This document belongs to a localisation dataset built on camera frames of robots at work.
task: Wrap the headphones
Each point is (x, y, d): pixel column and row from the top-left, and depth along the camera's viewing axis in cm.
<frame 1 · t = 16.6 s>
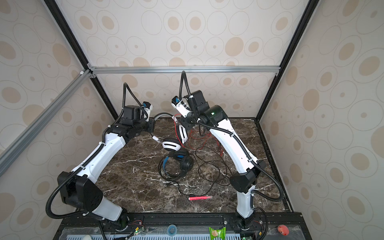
left hand: (157, 118, 80), fingers closed
right hand: (183, 117, 73), fingers closed
white black headphones: (170, 144, 74), point 27 cm above the table
black blue headphones: (187, 163, 87), point 9 cm above the table
pink marker pen: (199, 198, 83), on the table

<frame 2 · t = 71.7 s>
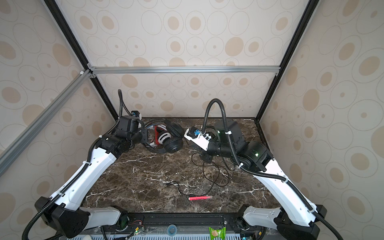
left hand: (148, 129, 75), fingers closed
right hand: (192, 144, 59), fingers closed
white black headphones: (164, 135, 100), point 9 cm above the table
black blue headphones: (173, 145, 72), point 29 cm above the table
the other named things where they were.

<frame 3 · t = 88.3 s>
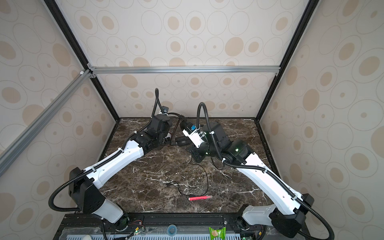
left hand: (161, 118, 78), fingers closed
right hand: (187, 149, 65), fingers closed
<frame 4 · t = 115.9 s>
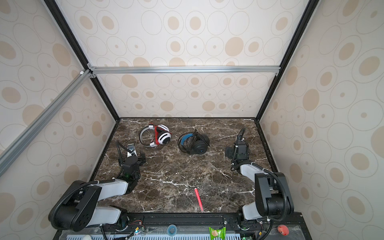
left hand: (135, 148, 88), fingers open
right hand: (237, 147, 94), fingers open
black blue headphones: (201, 144, 97), point 8 cm above the table
pink marker pen: (198, 196, 83), on the table
